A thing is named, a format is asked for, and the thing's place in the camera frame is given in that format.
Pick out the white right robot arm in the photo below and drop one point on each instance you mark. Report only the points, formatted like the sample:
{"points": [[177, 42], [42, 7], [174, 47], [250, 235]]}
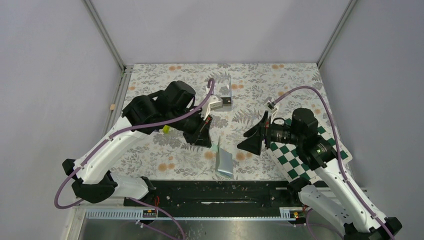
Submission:
{"points": [[355, 216]]}

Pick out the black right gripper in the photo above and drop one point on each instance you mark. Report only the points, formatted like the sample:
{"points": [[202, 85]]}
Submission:
{"points": [[262, 131]]}

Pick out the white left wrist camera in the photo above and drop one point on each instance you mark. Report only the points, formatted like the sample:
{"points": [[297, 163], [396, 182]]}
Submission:
{"points": [[213, 103]]}

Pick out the dark credit card stack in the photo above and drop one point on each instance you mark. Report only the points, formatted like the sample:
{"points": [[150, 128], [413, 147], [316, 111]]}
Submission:
{"points": [[226, 102]]}

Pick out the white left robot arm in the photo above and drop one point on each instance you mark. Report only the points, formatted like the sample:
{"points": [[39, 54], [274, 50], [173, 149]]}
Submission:
{"points": [[90, 175]]}

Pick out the clear card box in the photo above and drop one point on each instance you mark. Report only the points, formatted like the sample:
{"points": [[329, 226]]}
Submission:
{"points": [[223, 88]]}

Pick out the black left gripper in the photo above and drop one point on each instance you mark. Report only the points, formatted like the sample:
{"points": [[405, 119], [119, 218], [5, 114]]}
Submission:
{"points": [[201, 136]]}

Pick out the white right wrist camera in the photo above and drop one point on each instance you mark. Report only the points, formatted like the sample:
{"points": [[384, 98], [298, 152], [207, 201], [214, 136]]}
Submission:
{"points": [[272, 108]]}

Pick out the green card holder wallet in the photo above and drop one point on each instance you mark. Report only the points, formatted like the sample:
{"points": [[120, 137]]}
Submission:
{"points": [[223, 161]]}

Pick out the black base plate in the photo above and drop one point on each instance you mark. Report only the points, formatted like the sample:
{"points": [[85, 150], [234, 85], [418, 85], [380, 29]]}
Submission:
{"points": [[223, 199]]}

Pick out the green white checkerboard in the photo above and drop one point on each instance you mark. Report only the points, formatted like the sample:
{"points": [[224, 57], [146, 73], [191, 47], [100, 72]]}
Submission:
{"points": [[301, 147]]}

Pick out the floral patterned table mat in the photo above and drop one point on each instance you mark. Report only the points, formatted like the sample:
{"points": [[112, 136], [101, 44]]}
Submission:
{"points": [[169, 157]]}

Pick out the purple white green block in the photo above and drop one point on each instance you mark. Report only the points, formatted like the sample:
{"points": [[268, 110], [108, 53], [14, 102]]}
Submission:
{"points": [[166, 129]]}

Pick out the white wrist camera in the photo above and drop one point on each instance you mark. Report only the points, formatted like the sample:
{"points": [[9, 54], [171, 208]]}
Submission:
{"points": [[213, 103], [272, 108]]}

